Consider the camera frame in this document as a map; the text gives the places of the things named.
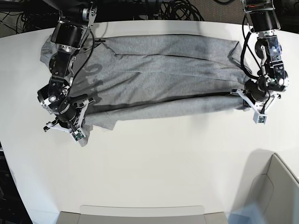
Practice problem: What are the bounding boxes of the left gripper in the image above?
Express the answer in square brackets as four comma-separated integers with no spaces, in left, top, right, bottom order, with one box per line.
[230,73,289,114]

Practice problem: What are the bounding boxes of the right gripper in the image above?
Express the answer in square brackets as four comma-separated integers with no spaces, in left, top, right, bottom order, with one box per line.
[37,85,95,133]

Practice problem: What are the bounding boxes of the grey T-shirt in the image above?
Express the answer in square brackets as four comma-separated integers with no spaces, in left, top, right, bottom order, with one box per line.
[39,34,252,147]

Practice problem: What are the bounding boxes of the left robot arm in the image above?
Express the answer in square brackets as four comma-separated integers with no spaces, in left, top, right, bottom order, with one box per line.
[231,0,289,123]

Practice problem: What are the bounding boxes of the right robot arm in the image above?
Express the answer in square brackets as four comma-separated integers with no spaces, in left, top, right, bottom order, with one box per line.
[37,0,97,134]

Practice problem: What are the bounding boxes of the grey plastic bin right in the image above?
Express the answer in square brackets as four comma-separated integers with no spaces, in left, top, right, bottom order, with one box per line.
[228,153,299,224]

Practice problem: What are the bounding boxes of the grey plastic bin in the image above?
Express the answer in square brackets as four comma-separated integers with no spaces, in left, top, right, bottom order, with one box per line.
[228,153,299,224]
[56,205,228,224]

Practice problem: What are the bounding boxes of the grey plastic bin front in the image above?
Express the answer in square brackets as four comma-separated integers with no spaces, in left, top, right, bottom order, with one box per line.
[56,205,228,224]

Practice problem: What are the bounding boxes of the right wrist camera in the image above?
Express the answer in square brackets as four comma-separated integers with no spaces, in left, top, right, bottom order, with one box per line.
[70,127,85,142]

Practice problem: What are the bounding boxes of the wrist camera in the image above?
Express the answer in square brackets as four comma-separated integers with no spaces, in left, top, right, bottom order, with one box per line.
[253,112,267,124]
[70,127,85,142]

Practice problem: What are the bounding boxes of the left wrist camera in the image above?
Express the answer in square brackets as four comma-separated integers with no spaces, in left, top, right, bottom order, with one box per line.
[253,112,267,124]

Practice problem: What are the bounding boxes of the coiled black floor cables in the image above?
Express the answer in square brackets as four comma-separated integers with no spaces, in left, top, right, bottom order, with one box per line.
[133,0,206,22]

